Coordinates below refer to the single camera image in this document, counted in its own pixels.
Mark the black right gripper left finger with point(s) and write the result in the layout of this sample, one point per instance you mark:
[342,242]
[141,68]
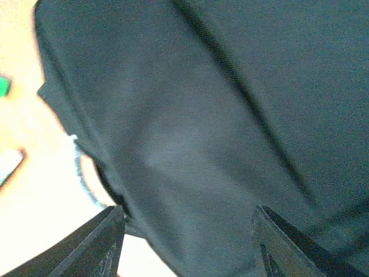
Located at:
[94,249]

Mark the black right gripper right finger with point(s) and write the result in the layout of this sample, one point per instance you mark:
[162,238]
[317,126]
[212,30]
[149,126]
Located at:
[282,250]

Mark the black student backpack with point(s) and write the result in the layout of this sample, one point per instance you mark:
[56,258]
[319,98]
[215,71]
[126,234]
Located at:
[195,112]

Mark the white green glue stick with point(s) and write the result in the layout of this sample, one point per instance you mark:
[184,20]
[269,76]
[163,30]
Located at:
[10,160]

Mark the green highlighter marker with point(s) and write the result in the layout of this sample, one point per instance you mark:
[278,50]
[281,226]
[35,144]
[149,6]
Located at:
[5,85]

